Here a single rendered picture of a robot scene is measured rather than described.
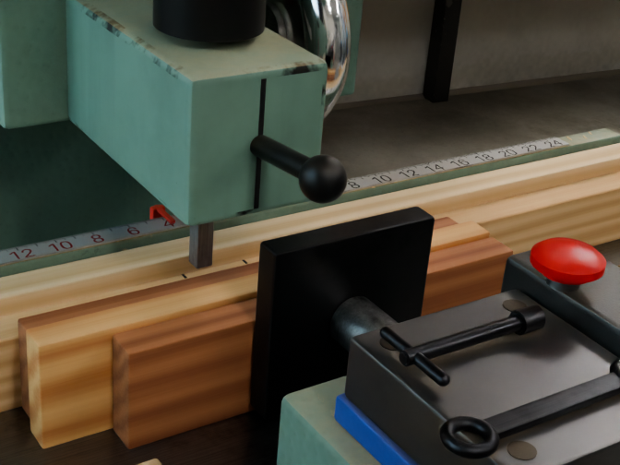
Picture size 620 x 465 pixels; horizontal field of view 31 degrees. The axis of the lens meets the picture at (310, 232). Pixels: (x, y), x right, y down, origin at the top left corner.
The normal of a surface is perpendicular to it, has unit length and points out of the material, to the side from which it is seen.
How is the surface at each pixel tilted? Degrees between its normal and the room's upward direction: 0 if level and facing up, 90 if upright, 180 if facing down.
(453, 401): 0
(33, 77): 90
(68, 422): 90
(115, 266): 0
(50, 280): 0
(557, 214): 90
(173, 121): 90
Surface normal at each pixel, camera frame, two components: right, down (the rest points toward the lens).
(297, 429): -0.84, 0.19
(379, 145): 0.07, -0.88
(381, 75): 0.47, 0.44
